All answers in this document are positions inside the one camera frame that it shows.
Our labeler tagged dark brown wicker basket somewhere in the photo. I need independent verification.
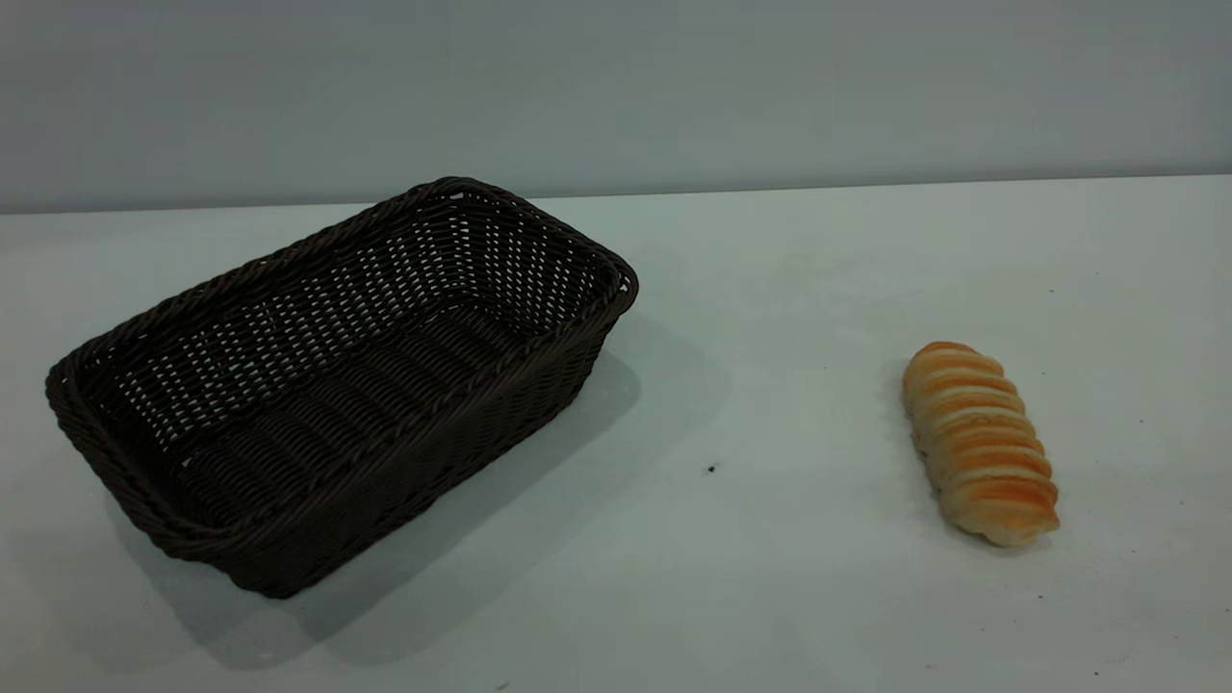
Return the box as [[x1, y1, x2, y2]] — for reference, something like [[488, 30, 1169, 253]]
[[44, 176, 640, 601]]

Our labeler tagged striped orange bread roll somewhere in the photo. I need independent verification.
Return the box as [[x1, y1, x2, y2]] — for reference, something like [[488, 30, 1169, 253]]
[[901, 341, 1062, 549]]

